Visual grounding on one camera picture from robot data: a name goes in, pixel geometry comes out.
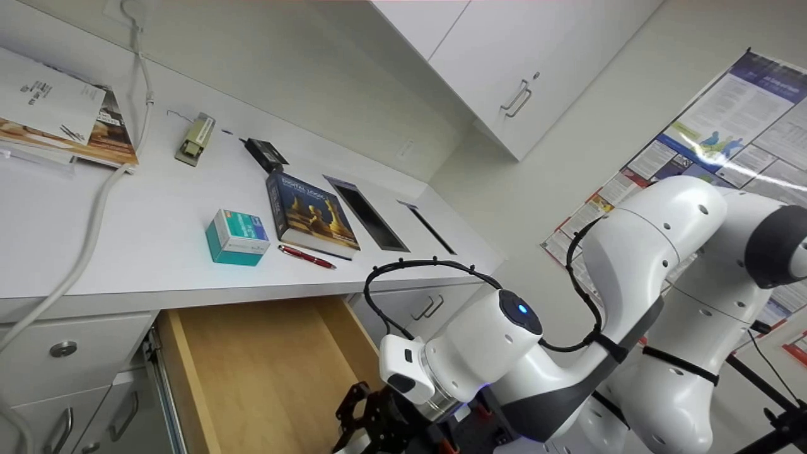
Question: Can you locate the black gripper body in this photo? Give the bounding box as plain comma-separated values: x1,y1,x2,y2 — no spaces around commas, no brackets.
368,388,449,454

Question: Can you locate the black tripod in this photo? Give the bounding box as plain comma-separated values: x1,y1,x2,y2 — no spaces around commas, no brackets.
725,317,807,454

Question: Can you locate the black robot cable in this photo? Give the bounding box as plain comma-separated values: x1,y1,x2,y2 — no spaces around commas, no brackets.
360,214,609,355

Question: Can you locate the white drawer with metal handle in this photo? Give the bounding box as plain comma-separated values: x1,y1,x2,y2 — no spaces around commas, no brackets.
0,380,159,454

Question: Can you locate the dark blue hardcover book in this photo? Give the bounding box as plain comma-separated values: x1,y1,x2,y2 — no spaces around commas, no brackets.
265,168,362,261

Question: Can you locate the small black device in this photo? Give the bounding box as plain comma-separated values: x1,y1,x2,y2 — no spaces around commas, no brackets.
240,137,290,174

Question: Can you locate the wooden drawer with white front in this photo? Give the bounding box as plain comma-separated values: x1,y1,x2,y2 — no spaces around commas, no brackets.
153,296,387,454

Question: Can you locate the stack of books and papers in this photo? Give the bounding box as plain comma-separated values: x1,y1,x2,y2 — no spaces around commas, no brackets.
0,46,141,172

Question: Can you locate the white lower cabinet door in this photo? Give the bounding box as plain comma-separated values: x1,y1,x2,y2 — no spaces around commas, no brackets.
347,282,498,349

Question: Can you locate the wall poster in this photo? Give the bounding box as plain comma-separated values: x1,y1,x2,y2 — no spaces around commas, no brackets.
540,46,807,372

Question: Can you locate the narrow white upper cabinet door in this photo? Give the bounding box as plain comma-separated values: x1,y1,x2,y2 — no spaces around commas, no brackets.
368,0,471,60

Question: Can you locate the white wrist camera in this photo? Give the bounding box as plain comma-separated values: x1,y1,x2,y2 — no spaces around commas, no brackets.
375,332,438,403

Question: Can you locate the red pen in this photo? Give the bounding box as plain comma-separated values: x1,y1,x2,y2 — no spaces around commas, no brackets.
278,241,337,272

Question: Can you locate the white drawer with round lock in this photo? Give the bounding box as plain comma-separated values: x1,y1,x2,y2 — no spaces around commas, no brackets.
0,309,159,407

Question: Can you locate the teal and white box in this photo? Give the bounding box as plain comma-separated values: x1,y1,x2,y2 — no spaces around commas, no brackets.
203,207,273,270

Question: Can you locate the grey cable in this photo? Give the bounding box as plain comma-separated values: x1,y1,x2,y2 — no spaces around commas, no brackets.
0,0,155,355

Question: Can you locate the white upper cabinet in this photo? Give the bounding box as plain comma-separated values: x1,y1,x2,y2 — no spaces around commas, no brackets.
429,0,665,161

